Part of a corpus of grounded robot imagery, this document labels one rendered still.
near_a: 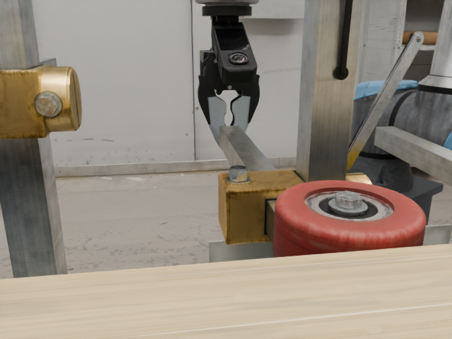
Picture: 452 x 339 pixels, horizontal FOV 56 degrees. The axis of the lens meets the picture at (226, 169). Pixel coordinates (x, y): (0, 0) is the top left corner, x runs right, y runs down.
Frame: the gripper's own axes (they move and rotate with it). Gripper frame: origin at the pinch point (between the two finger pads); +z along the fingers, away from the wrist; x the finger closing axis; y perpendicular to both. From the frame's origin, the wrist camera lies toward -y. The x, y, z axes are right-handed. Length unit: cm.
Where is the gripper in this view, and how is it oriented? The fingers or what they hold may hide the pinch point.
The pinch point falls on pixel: (228, 146)
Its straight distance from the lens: 65.4
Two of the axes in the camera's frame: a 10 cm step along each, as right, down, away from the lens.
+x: -9.9, 0.5, -1.4
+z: 0.0, 9.5, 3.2
